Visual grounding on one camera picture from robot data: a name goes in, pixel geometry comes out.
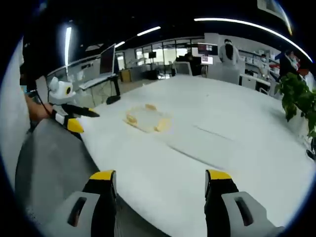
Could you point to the red wall display screen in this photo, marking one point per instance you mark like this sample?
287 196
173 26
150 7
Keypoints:
207 48

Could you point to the white office chair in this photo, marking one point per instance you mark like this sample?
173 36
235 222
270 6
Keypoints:
182 67

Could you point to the person's white shirt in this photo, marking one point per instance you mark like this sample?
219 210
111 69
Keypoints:
12 123

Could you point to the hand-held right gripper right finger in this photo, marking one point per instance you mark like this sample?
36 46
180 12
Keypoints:
217 197

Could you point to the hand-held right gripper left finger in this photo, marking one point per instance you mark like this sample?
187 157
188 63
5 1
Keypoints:
103 205

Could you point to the green potted plant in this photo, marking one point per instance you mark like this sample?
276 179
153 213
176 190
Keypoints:
296 93

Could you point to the transparent tray with yellow corners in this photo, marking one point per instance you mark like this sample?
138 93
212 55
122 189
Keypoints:
148 118

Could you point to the short ceiling light strip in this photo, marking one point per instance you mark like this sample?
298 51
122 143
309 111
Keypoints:
148 30
67 47

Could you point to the long ceiling light strip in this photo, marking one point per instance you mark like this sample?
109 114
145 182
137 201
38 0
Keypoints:
259 27

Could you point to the computer monitor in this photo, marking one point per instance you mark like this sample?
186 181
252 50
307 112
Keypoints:
107 60

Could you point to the white storage shelves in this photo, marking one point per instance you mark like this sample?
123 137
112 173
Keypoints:
251 59

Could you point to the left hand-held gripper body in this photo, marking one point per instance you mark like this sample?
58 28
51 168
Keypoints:
59 93

